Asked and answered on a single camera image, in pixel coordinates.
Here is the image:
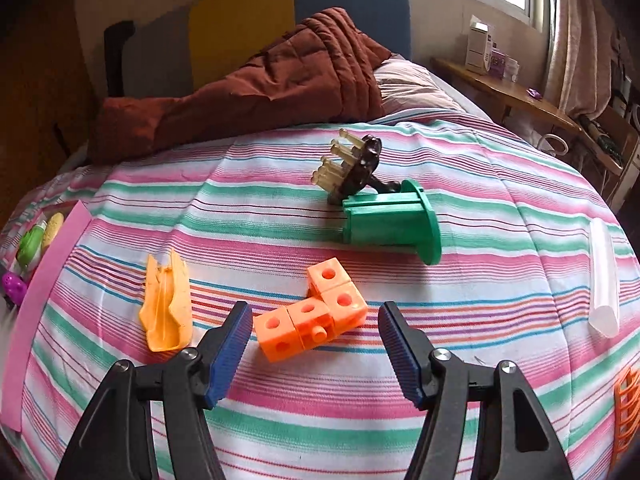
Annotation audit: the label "pink storage box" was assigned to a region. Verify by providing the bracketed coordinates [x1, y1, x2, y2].
[0, 200, 91, 433]

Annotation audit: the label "brown quilt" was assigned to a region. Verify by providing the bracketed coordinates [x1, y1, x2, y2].
[89, 7, 393, 166]

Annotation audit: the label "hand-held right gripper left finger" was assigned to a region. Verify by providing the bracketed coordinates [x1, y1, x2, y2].
[55, 301, 253, 480]

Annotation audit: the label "wooden desk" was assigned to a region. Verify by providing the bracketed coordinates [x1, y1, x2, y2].
[432, 57, 581, 133]

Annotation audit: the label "blue and yellow padded headboard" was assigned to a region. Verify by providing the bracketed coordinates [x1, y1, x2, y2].
[102, 0, 412, 98]

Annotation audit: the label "orange linked plastic cubes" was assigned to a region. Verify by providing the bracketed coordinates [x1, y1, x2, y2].
[252, 257, 368, 363]

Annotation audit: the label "pale striped pillow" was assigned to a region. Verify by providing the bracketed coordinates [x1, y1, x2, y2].
[372, 57, 466, 113]

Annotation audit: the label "green plastic cylinder holder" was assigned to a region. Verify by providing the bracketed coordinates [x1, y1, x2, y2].
[341, 179, 442, 266]

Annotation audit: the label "orange-yellow jagged plastic shell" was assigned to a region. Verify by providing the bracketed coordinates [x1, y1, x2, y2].
[139, 249, 195, 352]

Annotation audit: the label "orange plastic rack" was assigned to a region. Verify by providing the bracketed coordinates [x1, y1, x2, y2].
[611, 365, 640, 466]

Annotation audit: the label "black base with clear pegs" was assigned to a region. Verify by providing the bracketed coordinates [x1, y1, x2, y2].
[312, 129, 401, 205]

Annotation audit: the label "cluttered wooden shelf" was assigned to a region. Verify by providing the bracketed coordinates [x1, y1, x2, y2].
[580, 35, 640, 201]

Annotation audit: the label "white cable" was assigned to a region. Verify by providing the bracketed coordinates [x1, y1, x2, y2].
[537, 132, 571, 157]

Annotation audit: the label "beige patterned curtain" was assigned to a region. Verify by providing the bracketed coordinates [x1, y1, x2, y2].
[545, 0, 621, 106]

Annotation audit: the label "white carton box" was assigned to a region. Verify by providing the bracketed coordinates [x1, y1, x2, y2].
[465, 15, 497, 75]

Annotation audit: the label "translucent white plastic tube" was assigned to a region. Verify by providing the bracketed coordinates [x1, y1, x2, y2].
[587, 217, 621, 338]

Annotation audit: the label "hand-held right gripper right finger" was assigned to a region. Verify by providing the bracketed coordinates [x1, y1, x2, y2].
[377, 301, 573, 480]

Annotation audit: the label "green and white plastic piece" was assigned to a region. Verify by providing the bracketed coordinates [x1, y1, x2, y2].
[15, 221, 48, 266]

